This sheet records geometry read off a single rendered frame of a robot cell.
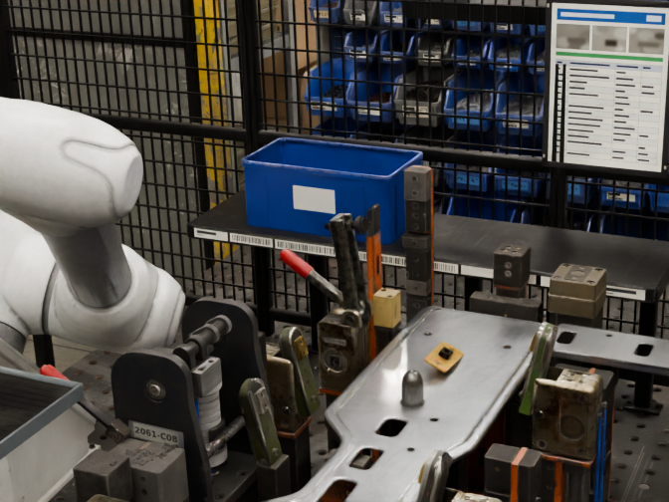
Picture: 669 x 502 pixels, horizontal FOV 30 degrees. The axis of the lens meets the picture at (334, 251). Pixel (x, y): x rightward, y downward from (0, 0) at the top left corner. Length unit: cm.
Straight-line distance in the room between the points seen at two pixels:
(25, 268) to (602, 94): 104
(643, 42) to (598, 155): 22
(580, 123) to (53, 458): 109
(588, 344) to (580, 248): 33
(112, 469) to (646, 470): 106
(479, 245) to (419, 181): 20
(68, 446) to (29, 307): 26
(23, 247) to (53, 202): 61
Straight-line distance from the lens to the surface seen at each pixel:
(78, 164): 153
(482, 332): 199
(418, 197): 213
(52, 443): 219
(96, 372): 261
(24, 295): 213
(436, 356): 187
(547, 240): 228
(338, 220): 184
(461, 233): 231
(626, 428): 235
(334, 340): 191
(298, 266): 191
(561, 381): 175
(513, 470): 166
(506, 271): 209
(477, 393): 180
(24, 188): 155
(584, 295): 203
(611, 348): 195
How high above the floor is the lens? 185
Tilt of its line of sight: 21 degrees down
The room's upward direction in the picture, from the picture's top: 2 degrees counter-clockwise
